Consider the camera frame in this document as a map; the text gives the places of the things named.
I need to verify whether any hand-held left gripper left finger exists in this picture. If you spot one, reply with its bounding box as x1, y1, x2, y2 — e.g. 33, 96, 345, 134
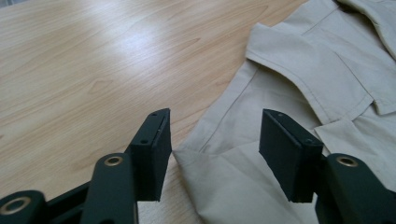
123, 107, 173, 203

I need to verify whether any beige short-sleeved shirt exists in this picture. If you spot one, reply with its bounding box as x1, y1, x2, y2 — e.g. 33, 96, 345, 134
172, 0, 396, 224

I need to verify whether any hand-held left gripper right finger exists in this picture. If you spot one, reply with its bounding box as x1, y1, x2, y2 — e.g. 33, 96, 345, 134
258, 108, 325, 204

